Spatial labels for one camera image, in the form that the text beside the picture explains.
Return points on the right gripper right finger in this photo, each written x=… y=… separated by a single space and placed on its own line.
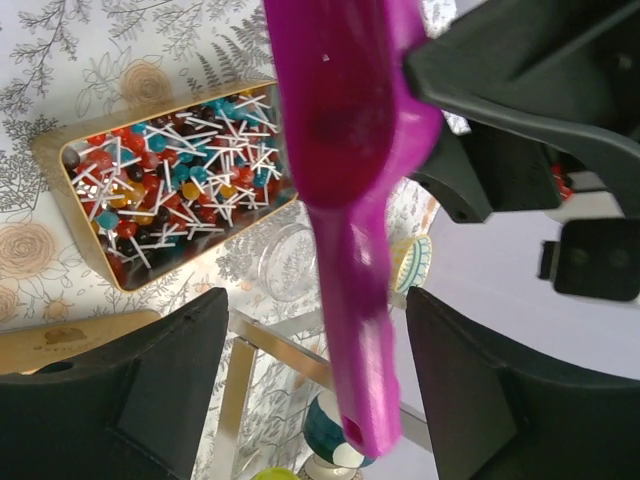
x=497 y=409

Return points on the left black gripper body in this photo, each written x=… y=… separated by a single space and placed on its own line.
x=594 y=258

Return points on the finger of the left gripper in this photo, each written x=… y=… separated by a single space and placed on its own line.
x=562 y=73
x=488 y=171

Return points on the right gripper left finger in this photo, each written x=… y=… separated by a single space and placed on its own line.
x=133 y=408

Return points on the magenta plastic scoop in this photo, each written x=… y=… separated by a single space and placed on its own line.
x=353 y=130

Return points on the clear plastic jar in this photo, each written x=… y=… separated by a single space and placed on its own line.
x=287 y=266

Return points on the tin of lollipops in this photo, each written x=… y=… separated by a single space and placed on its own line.
x=147 y=191

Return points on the tin of popsicle candies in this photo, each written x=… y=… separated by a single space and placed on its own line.
x=27 y=350

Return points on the patterned small bowl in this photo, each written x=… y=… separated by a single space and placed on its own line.
x=411 y=260

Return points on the steel dish rack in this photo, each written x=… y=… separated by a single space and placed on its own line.
x=252 y=338

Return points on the lime green bowl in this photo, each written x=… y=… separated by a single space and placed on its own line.
x=275 y=473

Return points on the teal white bowl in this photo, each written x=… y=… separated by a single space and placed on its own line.
x=332 y=456

